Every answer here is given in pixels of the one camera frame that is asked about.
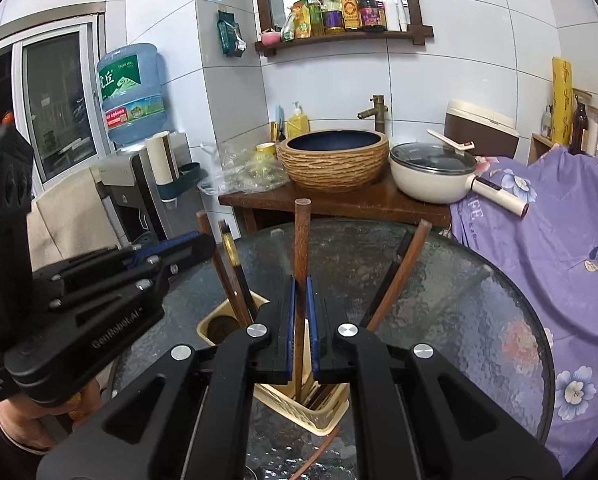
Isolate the person's left hand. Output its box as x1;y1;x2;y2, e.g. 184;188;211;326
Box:
0;380;105;441

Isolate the bottle with orange label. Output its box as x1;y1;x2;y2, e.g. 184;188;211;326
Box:
340;0;362;31

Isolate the dark glass bottle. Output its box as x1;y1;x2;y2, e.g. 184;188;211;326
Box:
569;95;590;156

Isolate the green yellow seasoning packet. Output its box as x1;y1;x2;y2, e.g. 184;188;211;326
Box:
293;2;311;38

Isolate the sliding glass door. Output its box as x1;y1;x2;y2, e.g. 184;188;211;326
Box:
0;15;111;186

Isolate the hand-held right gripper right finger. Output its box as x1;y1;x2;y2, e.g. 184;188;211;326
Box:
306;275;564;480

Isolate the dark soy sauce bottle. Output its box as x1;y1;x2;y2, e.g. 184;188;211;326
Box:
357;0;387;32

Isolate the blue water jug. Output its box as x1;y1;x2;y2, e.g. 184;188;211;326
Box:
96;42;172;148

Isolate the rice cooker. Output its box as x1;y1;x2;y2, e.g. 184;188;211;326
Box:
444;100;522;161

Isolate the water dispenser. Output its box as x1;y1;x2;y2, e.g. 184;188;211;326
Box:
92;132;200;256

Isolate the plain black chopstick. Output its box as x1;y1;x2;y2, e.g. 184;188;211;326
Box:
359;232;415;328

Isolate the wooden crate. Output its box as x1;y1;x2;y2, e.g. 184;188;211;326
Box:
529;132;570;166

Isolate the black chopstick with gold band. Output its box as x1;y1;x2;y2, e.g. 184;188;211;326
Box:
218;219;259;323

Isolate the beige cloth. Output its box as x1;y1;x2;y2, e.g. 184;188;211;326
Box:
26;167;115;271

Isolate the oil bottle with purple label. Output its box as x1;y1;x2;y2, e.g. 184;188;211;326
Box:
323;0;345;35

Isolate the stack of paper cups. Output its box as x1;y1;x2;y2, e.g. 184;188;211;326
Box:
145;132;180;186

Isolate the cream perforated utensil holder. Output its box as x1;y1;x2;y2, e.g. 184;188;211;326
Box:
196;297;352;436

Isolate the yellow soap pump bottle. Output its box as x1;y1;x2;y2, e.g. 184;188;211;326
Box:
286;101;311;138

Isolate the white pan with glass lid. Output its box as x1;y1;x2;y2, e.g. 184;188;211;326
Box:
389;142;530;218

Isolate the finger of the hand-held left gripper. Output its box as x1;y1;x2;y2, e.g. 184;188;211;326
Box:
33;231;216;288
48;266;174;330

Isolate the purple floral cloth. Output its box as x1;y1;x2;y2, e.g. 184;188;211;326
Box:
449;147;598;476

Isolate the yellow oil bottle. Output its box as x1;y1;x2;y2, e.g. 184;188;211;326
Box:
306;0;325;36

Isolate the person's left forearm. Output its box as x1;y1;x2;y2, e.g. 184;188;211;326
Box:
0;400;50;461

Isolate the wooden mirror frame with shelf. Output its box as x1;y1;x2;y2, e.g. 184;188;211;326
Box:
246;0;435;56

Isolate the woven-look wash basin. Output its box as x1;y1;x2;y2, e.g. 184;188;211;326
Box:
277;130;390;192

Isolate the green hanging packet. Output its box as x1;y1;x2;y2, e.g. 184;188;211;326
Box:
216;10;247;58

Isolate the yellow roll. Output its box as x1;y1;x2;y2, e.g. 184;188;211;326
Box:
551;57;574;146

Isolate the brown wooden chopstick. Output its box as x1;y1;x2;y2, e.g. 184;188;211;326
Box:
296;422;344;480
197;210;252;326
294;199;311;401
366;219;434;332

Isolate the yellow cup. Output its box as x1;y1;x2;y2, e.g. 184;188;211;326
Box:
256;142;280;166

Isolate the brass faucet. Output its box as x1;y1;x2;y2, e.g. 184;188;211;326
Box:
357;94;392;133

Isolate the white rice paddle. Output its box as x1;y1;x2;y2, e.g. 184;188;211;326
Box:
426;129;477;153

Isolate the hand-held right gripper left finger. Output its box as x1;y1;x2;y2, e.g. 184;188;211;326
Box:
36;275;297;480

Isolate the green cup holder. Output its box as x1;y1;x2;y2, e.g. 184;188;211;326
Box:
161;162;202;203

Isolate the clear plastic bag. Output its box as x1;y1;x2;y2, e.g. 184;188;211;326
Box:
197;140;290;196

